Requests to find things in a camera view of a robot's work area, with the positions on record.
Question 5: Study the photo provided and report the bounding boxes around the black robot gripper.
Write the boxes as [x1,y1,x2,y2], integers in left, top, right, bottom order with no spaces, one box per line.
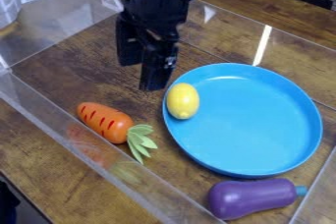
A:
[116,0,194,90]

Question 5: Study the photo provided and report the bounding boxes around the clear acrylic enclosure wall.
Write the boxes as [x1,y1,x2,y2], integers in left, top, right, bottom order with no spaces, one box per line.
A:
[0,0,336,224]

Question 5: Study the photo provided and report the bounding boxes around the orange toy carrot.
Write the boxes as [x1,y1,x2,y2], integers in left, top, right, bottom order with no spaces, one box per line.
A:
[76,102,158,163]

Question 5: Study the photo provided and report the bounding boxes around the yellow toy lemon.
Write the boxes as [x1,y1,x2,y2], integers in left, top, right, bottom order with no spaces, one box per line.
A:
[166,83,200,120]

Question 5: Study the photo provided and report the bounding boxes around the blue round plastic tray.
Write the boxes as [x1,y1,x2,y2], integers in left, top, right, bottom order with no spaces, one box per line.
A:
[163,63,323,178]

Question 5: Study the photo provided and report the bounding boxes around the purple toy eggplant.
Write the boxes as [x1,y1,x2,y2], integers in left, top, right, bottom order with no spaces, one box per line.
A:
[208,178,307,220]

